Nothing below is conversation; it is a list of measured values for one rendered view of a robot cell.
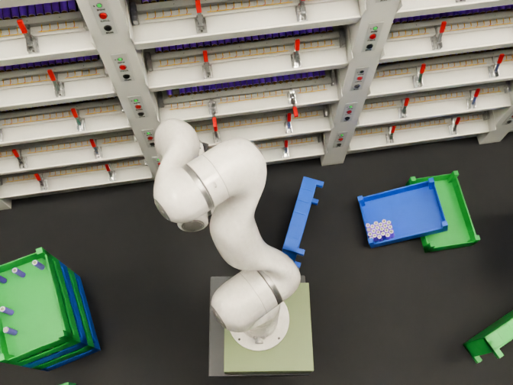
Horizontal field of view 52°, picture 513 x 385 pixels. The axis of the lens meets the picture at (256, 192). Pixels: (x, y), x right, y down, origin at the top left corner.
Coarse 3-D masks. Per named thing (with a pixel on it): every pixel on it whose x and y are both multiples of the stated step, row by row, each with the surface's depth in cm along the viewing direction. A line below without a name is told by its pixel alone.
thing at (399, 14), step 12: (408, 0) 140; (420, 0) 140; (432, 0) 140; (444, 0) 141; (456, 0) 140; (468, 0) 141; (480, 0) 141; (492, 0) 141; (504, 0) 142; (396, 12) 139; (408, 12) 141; (420, 12) 142; (432, 12) 144; (444, 12) 145
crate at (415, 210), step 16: (384, 192) 209; (400, 192) 212; (416, 192) 211; (432, 192) 209; (368, 208) 215; (384, 208) 213; (400, 208) 211; (416, 208) 209; (432, 208) 207; (400, 224) 208; (416, 224) 206; (432, 224) 205; (368, 240) 203; (384, 240) 208; (400, 240) 204
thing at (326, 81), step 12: (276, 84) 173; (288, 84) 173; (300, 84) 173; (312, 84) 173; (324, 84) 175; (180, 96) 171; (192, 96) 171; (204, 96) 171; (216, 96) 171; (228, 96) 173
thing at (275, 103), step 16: (304, 80) 176; (336, 80) 176; (160, 96) 170; (256, 96) 175; (304, 96) 175; (320, 96) 176; (336, 96) 176; (160, 112) 173; (176, 112) 173; (192, 112) 173; (208, 112) 174; (224, 112) 174; (240, 112) 174; (256, 112) 178
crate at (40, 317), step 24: (24, 264) 173; (48, 264) 168; (0, 288) 170; (24, 288) 170; (48, 288) 170; (0, 312) 167; (24, 312) 167; (48, 312) 167; (0, 336) 161; (24, 336) 164; (48, 336) 164; (72, 336) 164; (0, 360) 154
